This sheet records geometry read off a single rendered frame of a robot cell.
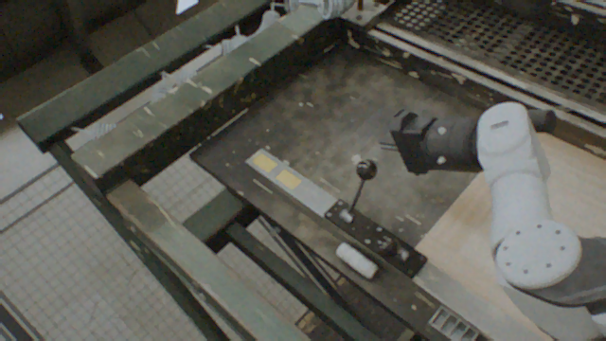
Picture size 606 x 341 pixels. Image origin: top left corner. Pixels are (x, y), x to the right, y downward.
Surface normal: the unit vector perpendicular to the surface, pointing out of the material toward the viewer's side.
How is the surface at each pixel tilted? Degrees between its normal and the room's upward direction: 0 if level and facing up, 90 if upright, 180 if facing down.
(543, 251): 20
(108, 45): 90
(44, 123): 90
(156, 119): 56
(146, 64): 90
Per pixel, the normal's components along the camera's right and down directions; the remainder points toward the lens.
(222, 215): -0.07, -0.63
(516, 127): -0.55, -0.71
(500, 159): -0.63, -0.01
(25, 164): 0.33, -0.22
